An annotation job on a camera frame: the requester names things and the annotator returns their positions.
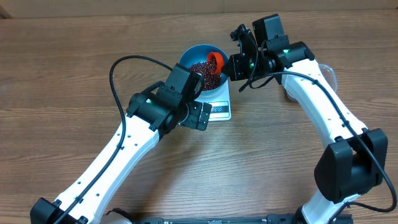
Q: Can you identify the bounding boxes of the red scoop blue handle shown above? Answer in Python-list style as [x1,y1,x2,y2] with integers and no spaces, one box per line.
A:
[207,52,224,75]

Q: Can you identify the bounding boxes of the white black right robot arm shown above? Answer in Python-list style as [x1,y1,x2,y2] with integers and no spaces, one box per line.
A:
[221,42,397,223]

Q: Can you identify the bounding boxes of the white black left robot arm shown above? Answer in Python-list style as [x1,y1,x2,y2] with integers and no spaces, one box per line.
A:
[30,82,212,223]

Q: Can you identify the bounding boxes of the white digital kitchen scale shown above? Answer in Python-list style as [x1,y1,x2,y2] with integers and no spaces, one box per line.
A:
[196,80,232,122]

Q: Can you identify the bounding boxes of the red beans in bowl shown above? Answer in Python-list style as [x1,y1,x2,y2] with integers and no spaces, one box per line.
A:
[189,62,222,91]

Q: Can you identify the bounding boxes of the teal plastic bowl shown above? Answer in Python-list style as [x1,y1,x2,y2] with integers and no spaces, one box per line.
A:
[179,44,228,84]

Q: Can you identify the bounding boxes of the clear plastic container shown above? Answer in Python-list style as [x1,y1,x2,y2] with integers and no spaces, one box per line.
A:
[284,63,338,102]

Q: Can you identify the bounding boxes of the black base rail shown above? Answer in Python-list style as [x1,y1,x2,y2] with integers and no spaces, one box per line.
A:
[105,208,354,224]

